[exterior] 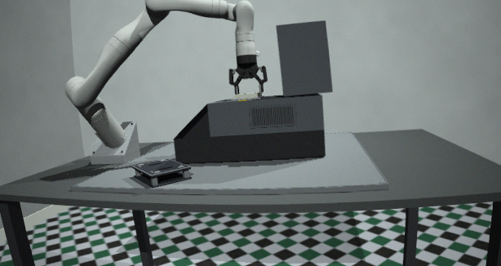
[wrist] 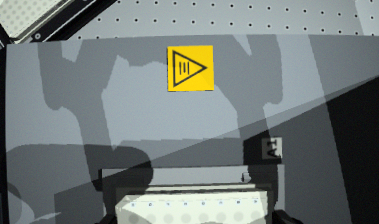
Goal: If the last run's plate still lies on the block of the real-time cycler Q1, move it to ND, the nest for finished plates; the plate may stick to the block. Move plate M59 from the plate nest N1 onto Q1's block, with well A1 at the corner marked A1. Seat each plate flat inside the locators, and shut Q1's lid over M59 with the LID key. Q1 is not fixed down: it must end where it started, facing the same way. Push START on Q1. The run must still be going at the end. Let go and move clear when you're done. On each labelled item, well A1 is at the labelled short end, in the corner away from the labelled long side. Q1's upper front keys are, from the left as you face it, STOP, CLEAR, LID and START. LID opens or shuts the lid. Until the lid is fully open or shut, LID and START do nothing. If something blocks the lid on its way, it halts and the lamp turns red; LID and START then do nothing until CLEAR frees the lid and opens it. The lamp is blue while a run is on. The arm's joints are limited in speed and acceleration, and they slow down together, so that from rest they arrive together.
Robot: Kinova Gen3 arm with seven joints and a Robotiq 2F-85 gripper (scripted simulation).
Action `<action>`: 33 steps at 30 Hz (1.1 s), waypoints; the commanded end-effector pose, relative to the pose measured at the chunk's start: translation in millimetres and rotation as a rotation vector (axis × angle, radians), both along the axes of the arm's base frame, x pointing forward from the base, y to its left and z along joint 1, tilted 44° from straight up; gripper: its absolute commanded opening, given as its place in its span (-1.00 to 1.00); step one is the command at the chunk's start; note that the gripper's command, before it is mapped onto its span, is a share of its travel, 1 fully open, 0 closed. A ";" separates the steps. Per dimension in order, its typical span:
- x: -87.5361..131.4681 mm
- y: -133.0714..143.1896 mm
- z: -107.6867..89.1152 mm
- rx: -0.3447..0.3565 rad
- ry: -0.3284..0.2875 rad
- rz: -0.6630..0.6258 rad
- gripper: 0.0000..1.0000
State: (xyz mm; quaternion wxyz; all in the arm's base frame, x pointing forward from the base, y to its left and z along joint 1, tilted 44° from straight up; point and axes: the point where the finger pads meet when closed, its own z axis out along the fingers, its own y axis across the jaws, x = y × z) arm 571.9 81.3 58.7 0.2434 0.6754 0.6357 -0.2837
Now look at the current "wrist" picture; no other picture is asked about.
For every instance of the light grey perforated plate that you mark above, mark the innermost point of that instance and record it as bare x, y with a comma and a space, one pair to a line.
135, 18

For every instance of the pale grey plate with grid of round wells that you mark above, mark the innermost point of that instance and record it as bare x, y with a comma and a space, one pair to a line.
22, 18

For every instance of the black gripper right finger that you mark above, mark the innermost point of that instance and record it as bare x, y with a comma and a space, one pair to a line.
281, 217

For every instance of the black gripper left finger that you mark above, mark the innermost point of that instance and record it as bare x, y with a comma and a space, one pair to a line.
109, 219

